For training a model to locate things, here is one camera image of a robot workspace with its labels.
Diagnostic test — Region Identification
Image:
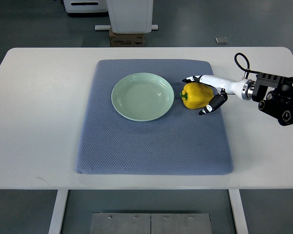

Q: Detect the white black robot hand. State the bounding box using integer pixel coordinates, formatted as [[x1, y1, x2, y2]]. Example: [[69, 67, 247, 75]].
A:
[[182, 75, 255, 116]]

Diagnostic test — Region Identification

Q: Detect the yellow bell pepper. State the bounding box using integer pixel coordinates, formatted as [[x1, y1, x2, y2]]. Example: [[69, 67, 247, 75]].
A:
[[180, 82, 214, 109]]

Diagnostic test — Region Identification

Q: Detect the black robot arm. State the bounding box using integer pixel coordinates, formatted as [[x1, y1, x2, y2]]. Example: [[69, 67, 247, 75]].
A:
[[234, 53, 293, 126]]

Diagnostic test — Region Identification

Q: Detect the grey floor socket plate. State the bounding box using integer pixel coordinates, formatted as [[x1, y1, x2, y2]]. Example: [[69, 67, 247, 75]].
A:
[[214, 37, 228, 45]]

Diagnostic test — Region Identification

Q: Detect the light green plate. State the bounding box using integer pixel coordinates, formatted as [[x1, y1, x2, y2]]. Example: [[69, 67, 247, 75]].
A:
[[111, 73, 174, 122]]

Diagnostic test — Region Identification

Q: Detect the right white table leg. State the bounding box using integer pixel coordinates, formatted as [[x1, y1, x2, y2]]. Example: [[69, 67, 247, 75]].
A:
[[229, 189, 249, 234]]

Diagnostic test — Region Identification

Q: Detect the white table leg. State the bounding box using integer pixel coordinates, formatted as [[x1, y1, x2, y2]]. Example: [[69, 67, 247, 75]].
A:
[[48, 189, 68, 234], [229, 189, 249, 234]]

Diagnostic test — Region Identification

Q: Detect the cardboard box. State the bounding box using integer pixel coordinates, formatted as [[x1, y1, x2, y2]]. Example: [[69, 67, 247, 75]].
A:
[[109, 29, 145, 47]]

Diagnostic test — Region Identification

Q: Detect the white machine column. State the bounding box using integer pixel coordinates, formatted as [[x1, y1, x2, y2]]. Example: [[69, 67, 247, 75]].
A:
[[94, 0, 159, 34]]

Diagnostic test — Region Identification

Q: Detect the white cabinet with slot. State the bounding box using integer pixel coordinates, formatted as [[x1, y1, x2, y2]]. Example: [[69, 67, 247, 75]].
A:
[[62, 0, 108, 14]]

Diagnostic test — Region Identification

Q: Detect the left white table leg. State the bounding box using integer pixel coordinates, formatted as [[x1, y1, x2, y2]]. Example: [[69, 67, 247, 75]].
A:
[[48, 189, 68, 234]]

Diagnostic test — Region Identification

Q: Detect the metal base plate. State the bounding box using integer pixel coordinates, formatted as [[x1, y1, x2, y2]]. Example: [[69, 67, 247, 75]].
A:
[[90, 213, 212, 234]]

